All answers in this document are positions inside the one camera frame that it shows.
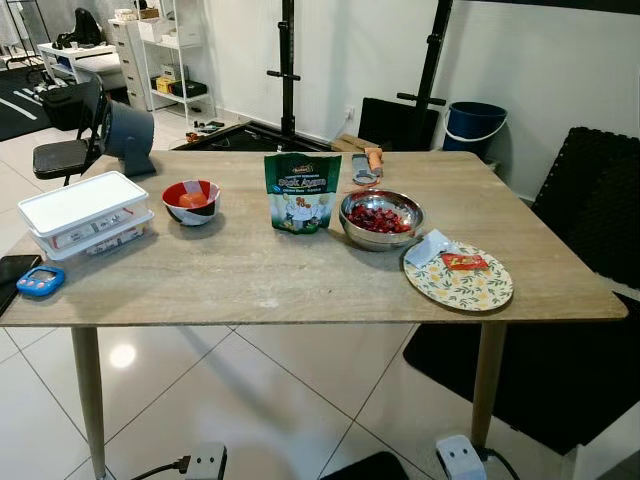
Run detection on red chopped fruit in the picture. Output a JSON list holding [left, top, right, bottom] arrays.
[[348, 203, 414, 235]]

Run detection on white drawer cabinet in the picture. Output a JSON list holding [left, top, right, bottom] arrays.
[[107, 15, 151, 91]]

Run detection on floral round plate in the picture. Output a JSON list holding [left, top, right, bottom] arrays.
[[402, 240, 515, 313]]

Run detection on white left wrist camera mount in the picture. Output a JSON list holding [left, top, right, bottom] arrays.
[[183, 443, 228, 480]]

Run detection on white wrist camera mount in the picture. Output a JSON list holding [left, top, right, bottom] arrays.
[[183, 443, 228, 480], [436, 434, 488, 480]]

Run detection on black board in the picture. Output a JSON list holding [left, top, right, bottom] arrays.
[[358, 97, 441, 151]]

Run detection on black bag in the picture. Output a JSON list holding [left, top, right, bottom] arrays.
[[55, 8, 106, 49]]

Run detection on white shelf unit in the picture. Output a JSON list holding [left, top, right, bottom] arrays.
[[140, 0, 216, 119]]

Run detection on black foam mat stack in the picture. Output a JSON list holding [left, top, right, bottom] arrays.
[[533, 126, 640, 291]]

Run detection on black low platform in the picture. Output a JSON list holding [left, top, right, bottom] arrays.
[[175, 120, 341, 153]]

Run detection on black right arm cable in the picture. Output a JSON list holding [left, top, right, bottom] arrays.
[[480, 447, 521, 480]]

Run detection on black rug white stripes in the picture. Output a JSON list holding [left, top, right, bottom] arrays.
[[0, 65, 66, 141]]

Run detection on blue digital timer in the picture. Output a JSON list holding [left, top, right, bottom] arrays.
[[16, 265, 66, 299]]

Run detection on grey peeler orange handle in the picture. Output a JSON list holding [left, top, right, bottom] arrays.
[[352, 148, 386, 189]]

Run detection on green snack pouch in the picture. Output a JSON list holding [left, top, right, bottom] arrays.
[[264, 151, 329, 236]]

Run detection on small wooden box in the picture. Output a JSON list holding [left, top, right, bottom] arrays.
[[330, 133, 373, 153]]

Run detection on white packet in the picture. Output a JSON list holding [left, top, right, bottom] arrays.
[[405, 229, 456, 269]]

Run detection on red packet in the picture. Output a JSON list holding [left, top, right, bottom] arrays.
[[441, 252, 490, 273]]

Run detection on blue bucket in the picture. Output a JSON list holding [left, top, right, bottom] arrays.
[[444, 101, 508, 161]]

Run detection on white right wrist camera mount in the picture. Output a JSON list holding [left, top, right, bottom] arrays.
[[436, 434, 488, 480]]

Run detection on black chair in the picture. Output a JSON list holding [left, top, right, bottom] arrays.
[[33, 80, 106, 186]]

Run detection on black floor mat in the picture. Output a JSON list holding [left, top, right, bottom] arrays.
[[318, 451, 411, 480], [403, 290, 640, 456]]

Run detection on black smartphone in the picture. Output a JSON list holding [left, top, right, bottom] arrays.
[[0, 255, 43, 316]]

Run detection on steel bowl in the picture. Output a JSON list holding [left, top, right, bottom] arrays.
[[339, 189, 425, 251]]

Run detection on dark grey fan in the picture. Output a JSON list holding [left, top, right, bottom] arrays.
[[103, 98, 156, 179]]

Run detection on white desk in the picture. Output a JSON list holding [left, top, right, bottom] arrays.
[[38, 42, 126, 91]]

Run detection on red and white bowl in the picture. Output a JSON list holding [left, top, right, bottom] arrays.
[[161, 179, 222, 227]]

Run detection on black metal frame post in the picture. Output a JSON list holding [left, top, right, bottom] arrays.
[[267, 0, 301, 141], [397, 0, 454, 141]]

